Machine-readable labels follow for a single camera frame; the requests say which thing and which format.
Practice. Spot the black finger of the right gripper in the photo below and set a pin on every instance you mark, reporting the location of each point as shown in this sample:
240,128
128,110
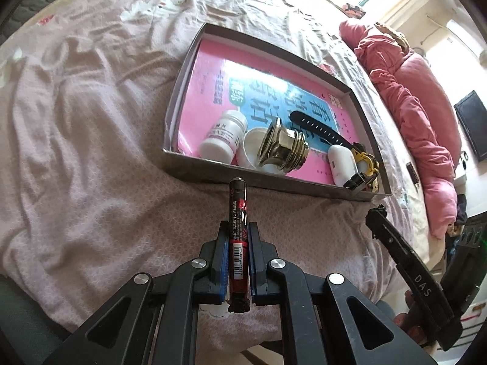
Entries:
431,309

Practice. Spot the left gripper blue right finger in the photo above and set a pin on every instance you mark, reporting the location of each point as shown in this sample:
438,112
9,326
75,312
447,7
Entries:
264,291

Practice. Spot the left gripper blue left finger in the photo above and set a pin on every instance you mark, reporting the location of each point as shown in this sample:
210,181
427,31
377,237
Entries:
212,286

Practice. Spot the red lighter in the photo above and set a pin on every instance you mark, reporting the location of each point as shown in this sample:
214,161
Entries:
238,247

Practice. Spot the white pill bottle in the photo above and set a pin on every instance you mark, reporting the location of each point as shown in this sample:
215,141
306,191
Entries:
225,137

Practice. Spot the black yellow wristwatch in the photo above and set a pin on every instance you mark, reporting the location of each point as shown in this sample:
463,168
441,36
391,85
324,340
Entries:
367,165

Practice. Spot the chrome metal drain fitting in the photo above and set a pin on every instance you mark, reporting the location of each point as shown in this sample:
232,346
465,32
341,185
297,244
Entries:
286,149

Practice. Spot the white earbuds case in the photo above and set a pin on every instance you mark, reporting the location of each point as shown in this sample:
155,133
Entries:
342,164

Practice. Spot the right hand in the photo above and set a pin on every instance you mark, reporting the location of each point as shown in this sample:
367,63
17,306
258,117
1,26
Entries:
415,332

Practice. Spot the white jar lid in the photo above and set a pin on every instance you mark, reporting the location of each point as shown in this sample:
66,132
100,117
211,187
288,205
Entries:
247,154

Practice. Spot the grey cardboard tray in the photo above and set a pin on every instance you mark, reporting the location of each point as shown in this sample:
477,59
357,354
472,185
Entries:
314,178

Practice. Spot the pink quilted duvet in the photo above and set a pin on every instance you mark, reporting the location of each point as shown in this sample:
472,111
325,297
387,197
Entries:
420,108

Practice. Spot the pink Chinese workbook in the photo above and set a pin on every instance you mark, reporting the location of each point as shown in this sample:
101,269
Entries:
226,78

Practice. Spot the white air conditioner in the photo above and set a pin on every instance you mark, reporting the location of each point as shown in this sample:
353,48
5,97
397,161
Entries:
465,37

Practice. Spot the pink patterned bed sheet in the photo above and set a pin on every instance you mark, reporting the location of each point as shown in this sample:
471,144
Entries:
85,202

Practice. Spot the wall television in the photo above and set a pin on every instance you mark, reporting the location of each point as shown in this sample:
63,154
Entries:
472,116

